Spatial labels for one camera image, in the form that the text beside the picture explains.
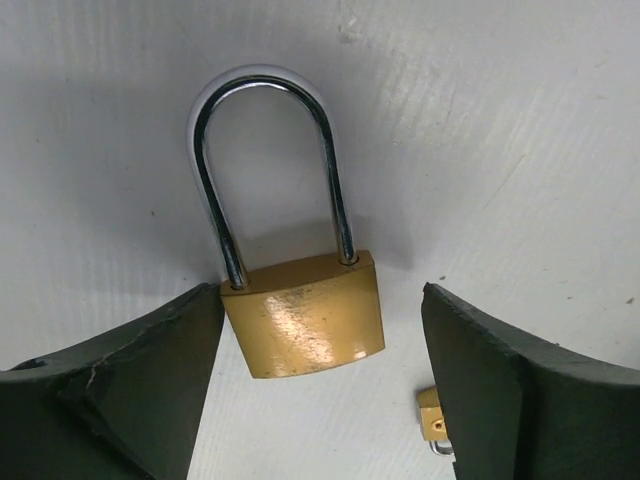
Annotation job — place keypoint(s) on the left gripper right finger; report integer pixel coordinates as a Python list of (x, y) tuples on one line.
[(519, 407)]

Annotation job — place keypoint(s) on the large brass padlock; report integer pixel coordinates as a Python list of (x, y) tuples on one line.
[(306, 315)]

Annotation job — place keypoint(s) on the small brass padlock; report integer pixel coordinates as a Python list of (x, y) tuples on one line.
[(433, 426)]

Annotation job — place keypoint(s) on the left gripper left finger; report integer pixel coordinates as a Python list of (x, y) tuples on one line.
[(125, 404)]

